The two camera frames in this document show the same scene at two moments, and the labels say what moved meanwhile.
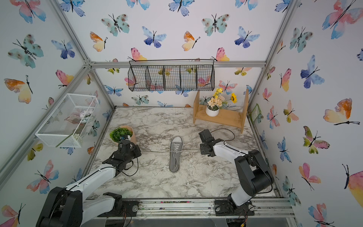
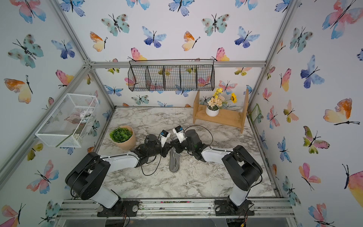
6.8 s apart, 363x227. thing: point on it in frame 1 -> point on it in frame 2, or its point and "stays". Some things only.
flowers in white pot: x=217 y=102 stays
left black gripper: x=136 y=148 -> x=166 y=148
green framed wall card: x=255 y=113 stays
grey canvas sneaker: x=176 y=149 stays
